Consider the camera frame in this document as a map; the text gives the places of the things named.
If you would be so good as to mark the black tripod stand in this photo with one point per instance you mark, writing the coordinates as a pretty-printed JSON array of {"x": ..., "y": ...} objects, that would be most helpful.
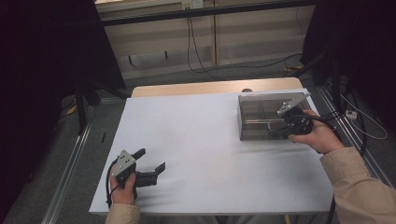
[{"x": 81, "y": 109}]

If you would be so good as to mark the white table sheet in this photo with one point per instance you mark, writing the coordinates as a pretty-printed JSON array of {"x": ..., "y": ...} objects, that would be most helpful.
[{"x": 193, "y": 140}]

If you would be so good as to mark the small black floor object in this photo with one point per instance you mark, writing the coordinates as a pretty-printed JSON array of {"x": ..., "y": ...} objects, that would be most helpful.
[{"x": 103, "y": 137}]

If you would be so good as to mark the white power strip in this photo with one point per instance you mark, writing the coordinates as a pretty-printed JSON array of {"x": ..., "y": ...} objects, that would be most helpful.
[{"x": 351, "y": 114}]

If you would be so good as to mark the beige wall cabinet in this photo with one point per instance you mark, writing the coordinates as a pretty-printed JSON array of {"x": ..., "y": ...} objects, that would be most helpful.
[{"x": 155, "y": 43}]

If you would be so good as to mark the black curtain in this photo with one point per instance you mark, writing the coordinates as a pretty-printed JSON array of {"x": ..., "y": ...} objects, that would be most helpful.
[
  {"x": 364, "y": 46},
  {"x": 37, "y": 77}
]

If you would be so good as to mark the black horizontal beam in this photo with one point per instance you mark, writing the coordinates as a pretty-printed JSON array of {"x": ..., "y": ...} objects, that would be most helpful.
[{"x": 186, "y": 14}]

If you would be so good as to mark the dark table grommet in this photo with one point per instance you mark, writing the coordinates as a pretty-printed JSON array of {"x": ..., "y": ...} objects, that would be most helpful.
[{"x": 247, "y": 90}]

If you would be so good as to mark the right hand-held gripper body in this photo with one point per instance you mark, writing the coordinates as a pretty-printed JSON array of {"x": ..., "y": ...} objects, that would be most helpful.
[{"x": 299, "y": 124}]

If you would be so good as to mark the aluminium floor rail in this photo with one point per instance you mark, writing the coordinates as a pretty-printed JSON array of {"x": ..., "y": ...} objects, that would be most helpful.
[
  {"x": 70, "y": 168},
  {"x": 351, "y": 130}
]

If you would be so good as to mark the white wall socket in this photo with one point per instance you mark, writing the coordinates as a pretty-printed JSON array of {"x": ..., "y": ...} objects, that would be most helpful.
[{"x": 192, "y": 4}]

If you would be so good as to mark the person's right hand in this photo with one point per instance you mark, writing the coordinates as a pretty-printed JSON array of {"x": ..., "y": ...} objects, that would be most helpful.
[{"x": 323, "y": 137}]

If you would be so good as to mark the clear smoky drawer organizer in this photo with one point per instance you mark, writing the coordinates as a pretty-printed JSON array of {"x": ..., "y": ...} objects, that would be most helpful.
[{"x": 255, "y": 121}]

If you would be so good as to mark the person's left hand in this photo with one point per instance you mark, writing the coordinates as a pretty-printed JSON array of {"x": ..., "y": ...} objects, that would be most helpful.
[{"x": 123, "y": 194}]

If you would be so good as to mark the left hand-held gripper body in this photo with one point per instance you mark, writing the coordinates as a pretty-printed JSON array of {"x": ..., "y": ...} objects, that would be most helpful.
[{"x": 125, "y": 163}]

